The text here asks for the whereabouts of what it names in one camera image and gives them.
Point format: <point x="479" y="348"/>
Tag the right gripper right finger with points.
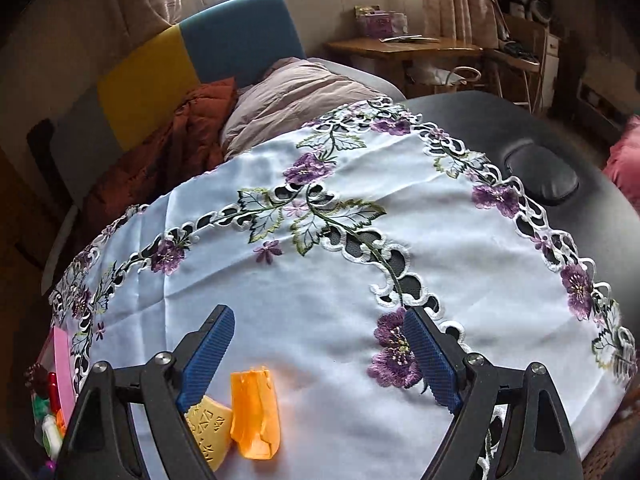
<point x="442" y="362"/>

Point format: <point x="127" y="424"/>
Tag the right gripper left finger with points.
<point x="198" y="356"/>

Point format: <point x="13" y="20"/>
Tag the red metallic cylinder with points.
<point x="54" y="398"/>

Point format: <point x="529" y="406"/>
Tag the orange linked cube blocks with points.
<point x="60" y="423"/>

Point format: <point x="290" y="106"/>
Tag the white green plug-in device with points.
<point x="51" y="437"/>

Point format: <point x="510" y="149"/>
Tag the yellow embossed oval object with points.
<point x="210" y="424"/>

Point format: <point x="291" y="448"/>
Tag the orange plastic clip piece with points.
<point x="255" y="424"/>

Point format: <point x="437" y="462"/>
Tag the pink rimmed storage tray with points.
<point x="54" y="356"/>

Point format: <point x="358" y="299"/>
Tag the dark red flower ornament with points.
<point x="36" y="381"/>

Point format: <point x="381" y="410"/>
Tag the white floral embroidered tablecloth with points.
<point x="320" y="241"/>

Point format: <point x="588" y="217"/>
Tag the rust brown jacket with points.
<point x="186" y="147"/>

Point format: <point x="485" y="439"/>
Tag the black padded table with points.
<point x="578" y="198"/>

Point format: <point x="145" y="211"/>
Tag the pink cloth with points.
<point x="623" y="165"/>

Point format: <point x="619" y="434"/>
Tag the pinkish beige quilt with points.
<point x="295" y="91"/>

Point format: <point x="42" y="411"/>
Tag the wooden side desk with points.
<point x="400" y="56"/>

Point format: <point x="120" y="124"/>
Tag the white drawer cabinet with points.
<point x="536" y="39"/>

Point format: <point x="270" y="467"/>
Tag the yellow blue grey headboard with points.
<point x="238" y="39"/>

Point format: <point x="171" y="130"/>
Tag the purple box on desk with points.
<point x="372" y="22"/>

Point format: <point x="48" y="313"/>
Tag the beige curtain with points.
<point x="469" y="21"/>

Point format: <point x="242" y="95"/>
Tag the green plastic bracket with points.
<point x="40" y="408"/>

